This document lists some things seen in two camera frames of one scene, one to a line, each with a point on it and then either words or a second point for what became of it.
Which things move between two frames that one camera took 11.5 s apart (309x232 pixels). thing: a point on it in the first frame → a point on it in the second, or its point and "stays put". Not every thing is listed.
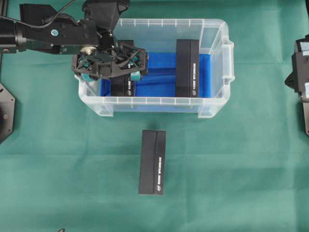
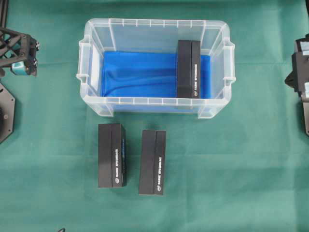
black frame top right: (307, 6) stays put
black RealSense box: (122, 85) → (112, 155)
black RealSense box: (152, 164) stays put
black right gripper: (299, 79) stays put
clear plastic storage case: (190, 62) stays put
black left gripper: (106, 62) → (16, 48)
